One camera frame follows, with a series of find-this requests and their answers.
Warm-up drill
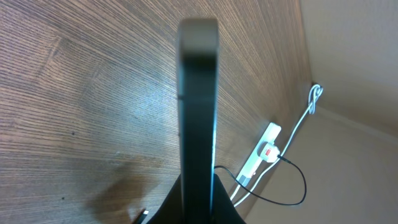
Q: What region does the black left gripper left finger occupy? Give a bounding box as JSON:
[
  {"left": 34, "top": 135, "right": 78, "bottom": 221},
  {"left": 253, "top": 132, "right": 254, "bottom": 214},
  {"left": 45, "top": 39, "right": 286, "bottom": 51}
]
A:
[{"left": 147, "top": 176, "right": 183, "bottom": 224}]

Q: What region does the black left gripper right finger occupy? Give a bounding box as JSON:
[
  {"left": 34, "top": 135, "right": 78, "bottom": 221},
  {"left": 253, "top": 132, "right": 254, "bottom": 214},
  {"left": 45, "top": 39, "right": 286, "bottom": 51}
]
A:
[{"left": 211, "top": 174, "right": 245, "bottom": 224}]

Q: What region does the black usb charging cable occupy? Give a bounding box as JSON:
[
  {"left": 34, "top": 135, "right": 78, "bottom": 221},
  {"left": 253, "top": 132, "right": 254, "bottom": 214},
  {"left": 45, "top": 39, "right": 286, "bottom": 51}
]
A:
[{"left": 132, "top": 155, "right": 308, "bottom": 224}]

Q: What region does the blue screen smartphone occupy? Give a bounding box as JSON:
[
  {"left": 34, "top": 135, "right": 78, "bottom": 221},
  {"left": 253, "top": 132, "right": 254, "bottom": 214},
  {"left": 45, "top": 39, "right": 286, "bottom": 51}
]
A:
[{"left": 177, "top": 18, "right": 219, "bottom": 223}]

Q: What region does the white usb charger plug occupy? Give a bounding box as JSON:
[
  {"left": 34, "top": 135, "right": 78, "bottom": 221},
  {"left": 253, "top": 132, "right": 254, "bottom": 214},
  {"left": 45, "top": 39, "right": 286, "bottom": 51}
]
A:
[{"left": 257, "top": 142, "right": 280, "bottom": 163}]

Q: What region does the white power strip socket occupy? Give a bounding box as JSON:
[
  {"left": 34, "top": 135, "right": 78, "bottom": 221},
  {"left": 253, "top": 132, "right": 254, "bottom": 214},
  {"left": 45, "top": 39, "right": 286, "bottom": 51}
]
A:
[{"left": 236, "top": 123, "right": 281, "bottom": 187}]

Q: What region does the white power strip cord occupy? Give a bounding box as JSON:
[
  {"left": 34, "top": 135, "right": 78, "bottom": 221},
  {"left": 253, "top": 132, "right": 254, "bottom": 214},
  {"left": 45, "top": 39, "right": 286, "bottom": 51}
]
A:
[{"left": 229, "top": 83, "right": 324, "bottom": 208}]

